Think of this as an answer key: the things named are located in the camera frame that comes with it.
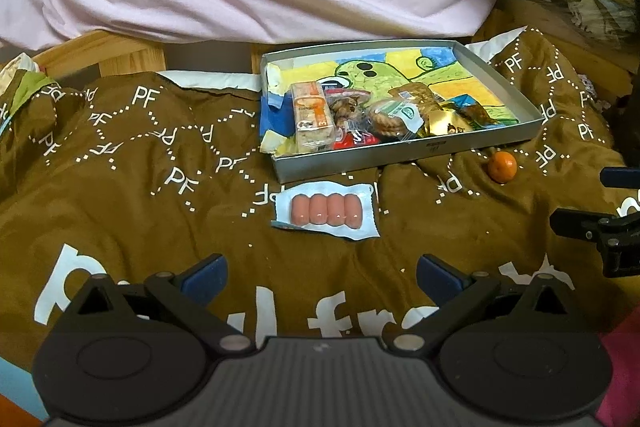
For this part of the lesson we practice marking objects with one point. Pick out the small orange tangerine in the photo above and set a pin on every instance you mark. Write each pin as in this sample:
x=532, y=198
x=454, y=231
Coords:
x=502, y=167

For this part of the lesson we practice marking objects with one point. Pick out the grey metal tray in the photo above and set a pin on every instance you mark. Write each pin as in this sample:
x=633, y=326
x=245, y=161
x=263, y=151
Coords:
x=314, y=165

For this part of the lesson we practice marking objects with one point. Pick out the green label biscuit packet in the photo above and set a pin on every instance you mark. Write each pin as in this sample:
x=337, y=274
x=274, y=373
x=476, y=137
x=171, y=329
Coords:
x=395, y=118

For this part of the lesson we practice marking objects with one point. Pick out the pink sausages packet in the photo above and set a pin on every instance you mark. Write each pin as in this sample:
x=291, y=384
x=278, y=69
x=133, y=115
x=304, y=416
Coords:
x=345, y=211

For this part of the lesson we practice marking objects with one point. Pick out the white pillow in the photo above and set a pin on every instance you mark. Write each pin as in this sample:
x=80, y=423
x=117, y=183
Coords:
x=186, y=79

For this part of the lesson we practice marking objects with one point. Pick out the brown printed blanket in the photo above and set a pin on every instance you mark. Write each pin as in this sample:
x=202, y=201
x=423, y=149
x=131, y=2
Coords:
x=133, y=175

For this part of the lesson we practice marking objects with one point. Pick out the quail egg vacuum packet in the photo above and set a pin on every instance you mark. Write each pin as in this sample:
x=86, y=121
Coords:
x=348, y=109

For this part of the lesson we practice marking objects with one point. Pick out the wooden bed frame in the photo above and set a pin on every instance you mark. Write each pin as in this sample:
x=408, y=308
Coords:
x=114, y=54

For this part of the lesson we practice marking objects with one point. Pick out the orange white bread packet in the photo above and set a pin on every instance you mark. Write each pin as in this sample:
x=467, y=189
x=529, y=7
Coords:
x=314, y=124

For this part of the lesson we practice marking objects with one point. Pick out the crayon dinosaur drawing paper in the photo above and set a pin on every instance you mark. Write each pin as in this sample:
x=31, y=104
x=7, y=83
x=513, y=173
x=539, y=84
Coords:
x=376, y=71

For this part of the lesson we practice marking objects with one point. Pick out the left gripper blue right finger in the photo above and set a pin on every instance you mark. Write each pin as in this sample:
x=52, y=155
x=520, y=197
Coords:
x=460, y=298

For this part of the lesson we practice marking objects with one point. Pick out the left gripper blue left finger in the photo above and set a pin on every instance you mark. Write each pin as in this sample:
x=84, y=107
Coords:
x=182, y=299

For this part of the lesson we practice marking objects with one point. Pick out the yellow snack packet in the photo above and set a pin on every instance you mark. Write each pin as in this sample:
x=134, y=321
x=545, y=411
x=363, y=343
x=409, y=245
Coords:
x=480, y=114

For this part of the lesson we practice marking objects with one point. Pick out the gold foil snack packet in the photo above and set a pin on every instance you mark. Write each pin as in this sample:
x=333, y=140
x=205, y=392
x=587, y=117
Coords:
x=438, y=118

